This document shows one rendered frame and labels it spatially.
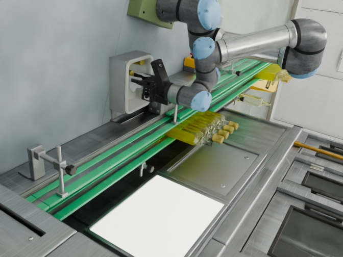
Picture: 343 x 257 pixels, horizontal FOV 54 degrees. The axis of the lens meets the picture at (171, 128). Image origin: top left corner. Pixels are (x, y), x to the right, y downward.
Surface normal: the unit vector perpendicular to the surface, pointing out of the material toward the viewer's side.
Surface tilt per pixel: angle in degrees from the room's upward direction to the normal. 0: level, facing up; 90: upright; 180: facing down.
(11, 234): 90
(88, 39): 0
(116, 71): 90
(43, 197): 90
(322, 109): 90
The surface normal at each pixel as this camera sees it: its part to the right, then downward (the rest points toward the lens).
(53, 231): 0.08, -0.89
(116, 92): -0.53, 0.34
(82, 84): 0.84, 0.30
